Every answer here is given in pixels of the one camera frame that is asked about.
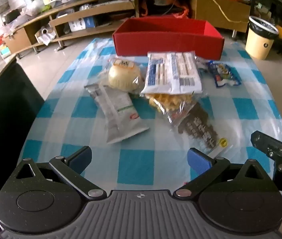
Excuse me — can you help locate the yellow cable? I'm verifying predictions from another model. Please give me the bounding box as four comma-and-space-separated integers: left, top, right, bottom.
204, 0, 250, 23

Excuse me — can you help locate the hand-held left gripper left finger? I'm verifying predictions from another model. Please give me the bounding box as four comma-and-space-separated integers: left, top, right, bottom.
4, 146, 107, 201

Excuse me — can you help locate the round steamed bun packet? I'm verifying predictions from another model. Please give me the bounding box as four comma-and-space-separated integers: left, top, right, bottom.
103, 58, 142, 94

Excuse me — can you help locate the clear bag of yellow snacks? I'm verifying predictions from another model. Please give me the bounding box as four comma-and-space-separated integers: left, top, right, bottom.
144, 91, 231, 158

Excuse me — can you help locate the blue cartoon snack packet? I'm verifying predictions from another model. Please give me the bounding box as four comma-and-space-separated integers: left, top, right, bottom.
206, 61, 242, 88

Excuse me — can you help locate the white blue striped packet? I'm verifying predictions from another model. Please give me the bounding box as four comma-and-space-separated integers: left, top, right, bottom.
140, 50, 203, 95

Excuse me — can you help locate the blue white checkered tablecloth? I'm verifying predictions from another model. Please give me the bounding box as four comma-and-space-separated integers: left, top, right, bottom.
18, 38, 282, 192

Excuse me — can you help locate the cream trash bin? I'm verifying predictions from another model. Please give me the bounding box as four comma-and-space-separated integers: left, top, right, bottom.
245, 16, 280, 61

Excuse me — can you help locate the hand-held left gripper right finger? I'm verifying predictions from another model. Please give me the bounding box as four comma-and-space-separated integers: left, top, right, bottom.
173, 148, 275, 201

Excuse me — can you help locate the silver grey snack packet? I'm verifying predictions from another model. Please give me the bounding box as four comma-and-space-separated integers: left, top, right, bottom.
84, 83, 149, 144

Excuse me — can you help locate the wooden tv stand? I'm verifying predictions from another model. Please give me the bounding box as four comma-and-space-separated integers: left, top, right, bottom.
2, 0, 252, 58

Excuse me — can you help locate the blue and white box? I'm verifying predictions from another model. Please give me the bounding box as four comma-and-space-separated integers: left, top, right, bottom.
68, 16, 97, 32

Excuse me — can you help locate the orange plastic bag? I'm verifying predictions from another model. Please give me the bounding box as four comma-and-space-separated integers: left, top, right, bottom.
141, 0, 190, 19

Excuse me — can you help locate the black chair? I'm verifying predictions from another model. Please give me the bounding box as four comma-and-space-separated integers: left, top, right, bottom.
0, 61, 45, 187

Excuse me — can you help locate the red cardboard box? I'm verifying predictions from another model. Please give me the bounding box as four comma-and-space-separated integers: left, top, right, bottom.
113, 18, 225, 61

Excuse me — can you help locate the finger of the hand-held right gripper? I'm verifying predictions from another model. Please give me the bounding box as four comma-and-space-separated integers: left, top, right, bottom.
251, 131, 282, 160

